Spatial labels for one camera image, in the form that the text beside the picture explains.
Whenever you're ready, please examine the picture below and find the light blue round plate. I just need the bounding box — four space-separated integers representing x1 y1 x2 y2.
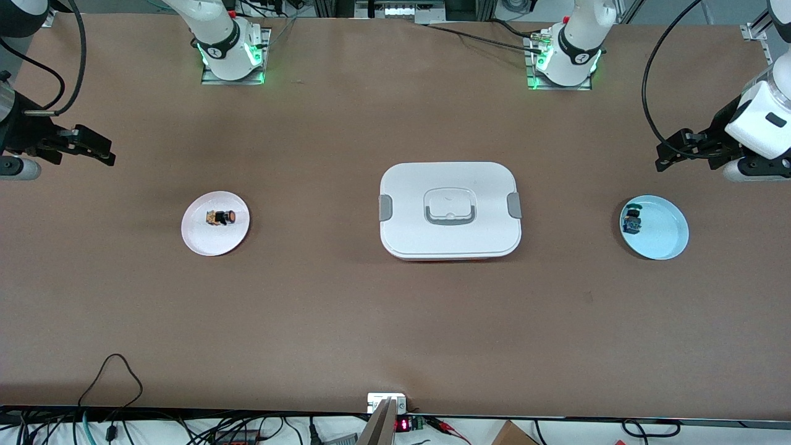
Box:
620 195 690 260

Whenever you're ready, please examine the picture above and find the pale pink round plate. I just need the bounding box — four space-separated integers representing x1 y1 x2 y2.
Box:
181 191 250 256

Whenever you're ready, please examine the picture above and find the brown cardboard box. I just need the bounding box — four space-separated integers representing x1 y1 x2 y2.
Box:
491 420 538 445

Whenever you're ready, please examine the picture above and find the white power socket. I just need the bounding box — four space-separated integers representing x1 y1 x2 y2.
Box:
367 393 407 413

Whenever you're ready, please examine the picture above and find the black cable with brass connector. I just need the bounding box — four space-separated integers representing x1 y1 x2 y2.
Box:
23 0 86 117

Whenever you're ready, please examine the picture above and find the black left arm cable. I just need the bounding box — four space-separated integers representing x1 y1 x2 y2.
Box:
641 0 705 142

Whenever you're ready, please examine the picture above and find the aluminium frame post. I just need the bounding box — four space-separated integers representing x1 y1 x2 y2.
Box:
740 11 774 62

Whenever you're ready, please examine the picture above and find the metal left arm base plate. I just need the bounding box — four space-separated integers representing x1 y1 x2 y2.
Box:
524 32 609 91

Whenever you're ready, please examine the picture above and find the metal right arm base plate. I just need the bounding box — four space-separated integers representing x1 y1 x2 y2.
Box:
201 28 273 85

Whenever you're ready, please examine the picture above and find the thin black looped cable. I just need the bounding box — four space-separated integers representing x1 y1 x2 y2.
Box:
77 354 144 409

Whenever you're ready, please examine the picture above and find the black cable to arm base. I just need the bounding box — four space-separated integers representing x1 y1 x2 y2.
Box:
423 22 548 53

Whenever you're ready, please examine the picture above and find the white lunch box with handle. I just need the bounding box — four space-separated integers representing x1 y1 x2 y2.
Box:
378 162 523 262

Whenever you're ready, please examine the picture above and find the aluminium frame beam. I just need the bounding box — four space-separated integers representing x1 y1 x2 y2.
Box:
355 0 446 19

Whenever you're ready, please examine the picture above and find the grey slanted post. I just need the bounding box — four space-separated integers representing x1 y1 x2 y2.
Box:
357 398 397 445

